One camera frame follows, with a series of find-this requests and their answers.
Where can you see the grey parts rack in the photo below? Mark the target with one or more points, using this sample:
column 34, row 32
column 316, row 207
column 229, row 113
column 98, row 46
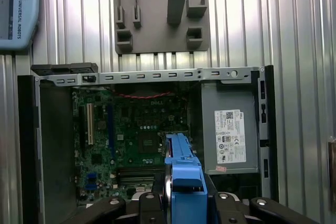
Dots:
column 157, row 37

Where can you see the green motherboard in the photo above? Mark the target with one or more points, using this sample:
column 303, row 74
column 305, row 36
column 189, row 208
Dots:
column 126, row 119

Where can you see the black open PC case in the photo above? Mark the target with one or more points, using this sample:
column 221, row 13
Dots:
column 57, row 142

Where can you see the black RAM slot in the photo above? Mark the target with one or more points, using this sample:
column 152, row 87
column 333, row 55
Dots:
column 136, row 169
column 136, row 174
column 136, row 183
column 136, row 178

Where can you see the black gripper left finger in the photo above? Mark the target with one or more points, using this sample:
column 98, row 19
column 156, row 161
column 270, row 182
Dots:
column 155, row 207

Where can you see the pale blue teach pendant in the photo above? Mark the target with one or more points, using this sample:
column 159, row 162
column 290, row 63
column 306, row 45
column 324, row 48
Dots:
column 21, row 24

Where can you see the black expansion slot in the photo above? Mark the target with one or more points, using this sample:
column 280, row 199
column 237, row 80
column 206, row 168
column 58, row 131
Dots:
column 82, row 129

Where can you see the hard disk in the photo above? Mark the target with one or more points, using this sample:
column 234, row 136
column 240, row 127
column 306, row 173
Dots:
column 183, row 163

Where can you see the plastic case bezel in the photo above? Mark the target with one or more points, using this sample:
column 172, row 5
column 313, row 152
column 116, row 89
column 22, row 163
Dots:
column 78, row 68

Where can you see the white expansion slot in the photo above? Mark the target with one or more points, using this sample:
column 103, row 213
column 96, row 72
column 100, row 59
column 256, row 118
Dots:
column 90, row 124

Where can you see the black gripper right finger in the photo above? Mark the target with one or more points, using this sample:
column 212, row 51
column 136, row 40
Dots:
column 225, row 208

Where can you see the CPU socket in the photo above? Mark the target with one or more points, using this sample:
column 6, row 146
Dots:
column 148, row 144

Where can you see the blue board header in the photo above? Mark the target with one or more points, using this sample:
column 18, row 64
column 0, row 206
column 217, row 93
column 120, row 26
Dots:
column 92, row 182

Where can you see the grey power supply unit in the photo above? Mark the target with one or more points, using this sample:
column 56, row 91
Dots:
column 210, row 129

